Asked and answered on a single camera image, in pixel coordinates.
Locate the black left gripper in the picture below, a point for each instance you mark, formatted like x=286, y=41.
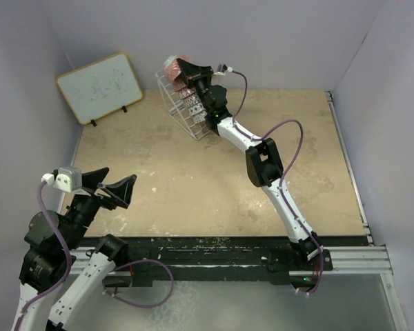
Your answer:
x=121, y=191

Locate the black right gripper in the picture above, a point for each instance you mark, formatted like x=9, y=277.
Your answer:
x=193, y=74

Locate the blue triangle pattern bowl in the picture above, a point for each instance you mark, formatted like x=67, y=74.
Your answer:
x=186, y=93

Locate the white wire dish rack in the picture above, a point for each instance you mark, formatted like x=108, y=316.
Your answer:
x=176, y=109

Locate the red diamond dot bowl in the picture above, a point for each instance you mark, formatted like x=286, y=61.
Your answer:
x=195, y=109

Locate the black floral pattern bowl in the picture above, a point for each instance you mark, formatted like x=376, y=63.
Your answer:
x=199, y=117

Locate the grey medallion pattern bowl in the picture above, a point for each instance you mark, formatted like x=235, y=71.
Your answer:
x=178, y=84

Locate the brown lattice pattern bowl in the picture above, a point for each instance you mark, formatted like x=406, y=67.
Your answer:
x=192, y=101

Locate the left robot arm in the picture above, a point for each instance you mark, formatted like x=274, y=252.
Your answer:
x=52, y=237

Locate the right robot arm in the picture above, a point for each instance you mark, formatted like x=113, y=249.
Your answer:
x=263, y=162

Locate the yellow framed whiteboard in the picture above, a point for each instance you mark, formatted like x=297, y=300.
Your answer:
x=100, y=88

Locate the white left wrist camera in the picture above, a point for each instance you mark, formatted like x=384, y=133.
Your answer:
x=67, y=179

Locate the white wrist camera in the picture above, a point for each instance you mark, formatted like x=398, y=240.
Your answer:
x=222, y=70
x=67, y=179

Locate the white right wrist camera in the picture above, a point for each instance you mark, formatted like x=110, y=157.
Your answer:
x=222, y=70

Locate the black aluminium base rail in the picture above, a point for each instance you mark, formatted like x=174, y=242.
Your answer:
x=249, y=259

